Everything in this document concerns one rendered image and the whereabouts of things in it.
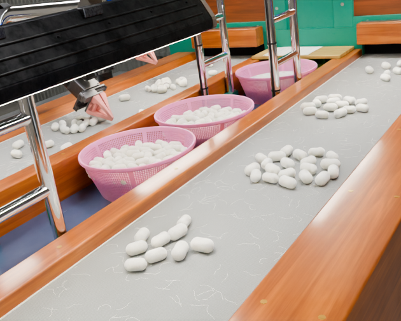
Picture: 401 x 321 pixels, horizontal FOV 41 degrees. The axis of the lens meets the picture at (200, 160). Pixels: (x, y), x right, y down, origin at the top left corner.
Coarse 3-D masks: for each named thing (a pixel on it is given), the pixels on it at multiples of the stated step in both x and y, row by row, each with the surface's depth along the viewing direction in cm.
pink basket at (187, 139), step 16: (144, 128) 132; (160, 128) 132; (176, 128) 129; (96, 144) 128; (112, 144) 131; (128, 144) 132; (192, 144) 117; (80, 160) 116; (96, 176) 113; (112, 176) 111; (128, 176) 110; (144, 176) 110; (112, 192) 114
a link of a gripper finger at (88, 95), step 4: (84, 92) 147; (88, 92) 148; (92, 92) 148; (96, 92) 149; (100, 92) 150; (84, 96) 146; (88, 96) 147; (92, 96) 148; (100, 96) 150; (104, 96) 150; (84, 100) 146; (88, 100) 148; (104, 100) 150; (108, 104) 150; (96, 108) 152; (100, 108) 153; (108, 108) 150; (100, 112) 152; (104, 112) 152; (112, 120) 150
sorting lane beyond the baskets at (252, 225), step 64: (320, 128) 124; (384, 128) 118; (192, 192) 100; (256, 192) 97; (320, 192) 93; (128, 256) 82; (192, 256) 79; (256, 256) 77; (0, 320) 71; (64, 320) 69; (128, 320) 67; (192, 320) 66
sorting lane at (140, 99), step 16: (192, 64) 214; (192, 80) 187; (112, 96) 181; (144, 96) 175; (160, 96) 172; (80, 112) 167; (112, 112) 162; (128, 112) 160; (48, 128) 155; (96, 128) 148; (0, 144) 147; (0, 160) 133; (16, 160) 132; (32, 160) 130; (0, 176) 123
